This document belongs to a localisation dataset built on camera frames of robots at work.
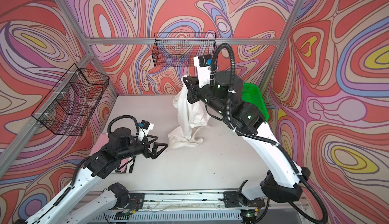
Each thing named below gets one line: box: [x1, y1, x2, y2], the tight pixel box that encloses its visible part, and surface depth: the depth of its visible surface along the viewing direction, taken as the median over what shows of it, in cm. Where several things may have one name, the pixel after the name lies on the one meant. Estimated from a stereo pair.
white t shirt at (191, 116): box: [167, 76, 212, 149], surface depth 70 cm
